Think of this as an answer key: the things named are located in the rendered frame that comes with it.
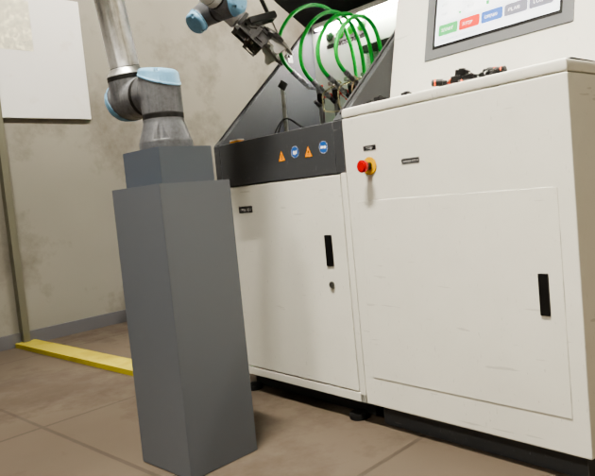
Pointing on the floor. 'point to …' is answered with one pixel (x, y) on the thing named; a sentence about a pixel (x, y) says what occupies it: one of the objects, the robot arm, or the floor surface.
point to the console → (493, 246)
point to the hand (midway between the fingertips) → (286, 57)
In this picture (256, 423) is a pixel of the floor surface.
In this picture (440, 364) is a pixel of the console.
